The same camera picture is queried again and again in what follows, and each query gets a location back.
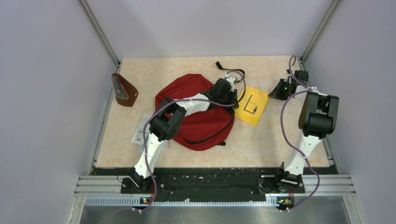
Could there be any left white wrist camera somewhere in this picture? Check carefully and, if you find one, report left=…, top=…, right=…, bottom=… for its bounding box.
left=225, top=73, right=238, bottom=84

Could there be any yellow notebook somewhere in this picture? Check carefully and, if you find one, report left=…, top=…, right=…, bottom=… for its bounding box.
left=234, top=85, right=269, bottom=126

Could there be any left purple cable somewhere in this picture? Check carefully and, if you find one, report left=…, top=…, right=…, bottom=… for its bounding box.
left=131, top=70, right=247, bottom=214

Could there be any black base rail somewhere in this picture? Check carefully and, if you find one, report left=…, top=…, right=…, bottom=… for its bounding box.
left=120, top=168, right=305, bottom=203

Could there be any red backpack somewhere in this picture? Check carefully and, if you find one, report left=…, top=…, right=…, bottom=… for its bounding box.
left=155, top=61, right=246, bottom=152

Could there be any white packaged card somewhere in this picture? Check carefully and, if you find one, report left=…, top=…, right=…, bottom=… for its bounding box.
left=131, top=113, right=153, bottom=145

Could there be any brown leather case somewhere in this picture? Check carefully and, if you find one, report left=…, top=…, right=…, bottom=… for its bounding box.
left=111, top=73, right=139, bottom=107

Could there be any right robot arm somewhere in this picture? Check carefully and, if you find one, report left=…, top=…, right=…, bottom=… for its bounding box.
left=268, top=70, right=339, bottom=192

